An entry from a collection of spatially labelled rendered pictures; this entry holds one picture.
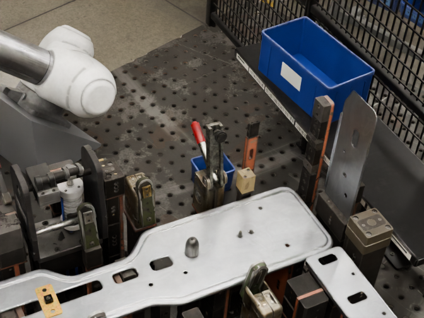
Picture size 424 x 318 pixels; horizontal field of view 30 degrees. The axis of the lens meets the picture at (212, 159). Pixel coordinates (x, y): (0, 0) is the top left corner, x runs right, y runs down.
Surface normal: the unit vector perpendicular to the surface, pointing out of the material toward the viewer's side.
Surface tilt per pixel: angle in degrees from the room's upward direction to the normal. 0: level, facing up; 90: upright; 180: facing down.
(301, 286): 0
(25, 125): 90
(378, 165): 0
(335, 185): 90
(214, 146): 81
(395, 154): 0
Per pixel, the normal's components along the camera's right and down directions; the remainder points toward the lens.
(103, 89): 0.57, 0.47
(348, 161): -0.89, 0.26
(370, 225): 0.06, -0.73
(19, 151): -0.66, 0.48
